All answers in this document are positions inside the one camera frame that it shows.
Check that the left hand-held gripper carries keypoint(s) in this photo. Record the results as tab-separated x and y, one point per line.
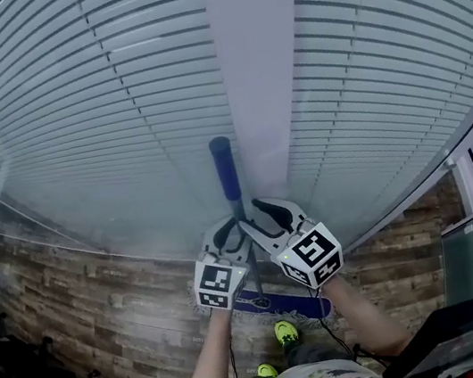
216	282

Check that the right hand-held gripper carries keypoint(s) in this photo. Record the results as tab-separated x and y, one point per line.
312	256

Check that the blue mop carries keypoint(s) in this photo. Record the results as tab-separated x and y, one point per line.
225	172

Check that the person's right forearm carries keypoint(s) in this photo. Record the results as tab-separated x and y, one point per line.
363	315

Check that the person's left forearm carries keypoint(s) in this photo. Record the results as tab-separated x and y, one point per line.
205	370

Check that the neon yellow shoe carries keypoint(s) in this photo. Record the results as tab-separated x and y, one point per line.
286	332
267	371

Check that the dark camouflage trousers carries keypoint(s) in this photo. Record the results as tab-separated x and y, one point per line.
306	352

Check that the narrow white venetian blind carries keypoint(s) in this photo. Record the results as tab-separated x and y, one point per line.
378	68

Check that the wide white venetian blind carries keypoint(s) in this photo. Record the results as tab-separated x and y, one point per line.
67	100

